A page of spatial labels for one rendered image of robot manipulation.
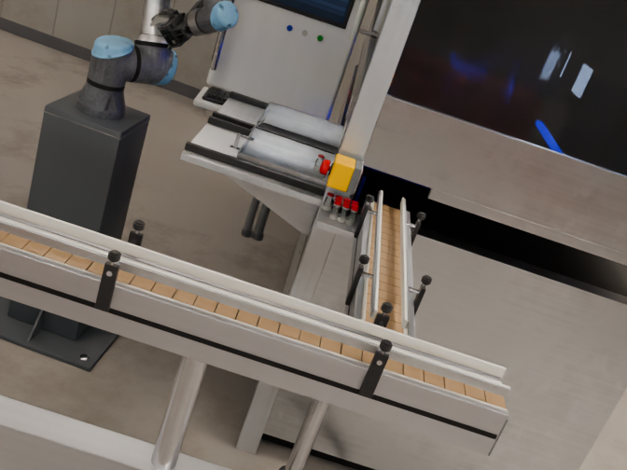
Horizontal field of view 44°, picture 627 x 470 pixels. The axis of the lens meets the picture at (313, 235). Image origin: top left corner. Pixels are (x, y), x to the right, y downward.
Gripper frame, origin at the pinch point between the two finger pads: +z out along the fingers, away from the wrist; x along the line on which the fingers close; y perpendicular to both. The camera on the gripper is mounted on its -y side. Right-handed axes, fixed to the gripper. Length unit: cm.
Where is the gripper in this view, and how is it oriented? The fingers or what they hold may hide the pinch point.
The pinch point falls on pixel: (162, 28)
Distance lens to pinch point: 252.0
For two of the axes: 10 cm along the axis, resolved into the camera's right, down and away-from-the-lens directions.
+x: 4.9, 7.0, 5.1
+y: -5.3, 7.1, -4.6
